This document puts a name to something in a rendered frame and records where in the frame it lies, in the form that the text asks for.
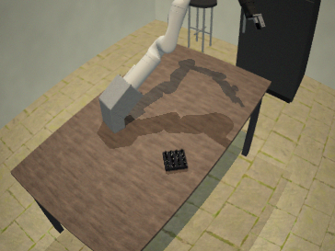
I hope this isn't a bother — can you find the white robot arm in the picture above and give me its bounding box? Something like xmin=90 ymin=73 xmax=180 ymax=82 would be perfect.
xmin=123 ymin=0 xmax=191 ymax=89

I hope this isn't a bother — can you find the black knob box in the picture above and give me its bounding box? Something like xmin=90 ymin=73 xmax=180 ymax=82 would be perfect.
xmin=163 ymin=149 xmax=188 ymax=171

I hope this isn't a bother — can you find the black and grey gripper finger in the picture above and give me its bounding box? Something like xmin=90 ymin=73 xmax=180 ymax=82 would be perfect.
xmin=252 ymin=14 xmax=265 ymax=28
xmin=248 ymin=17 xmax=261 ymax=30

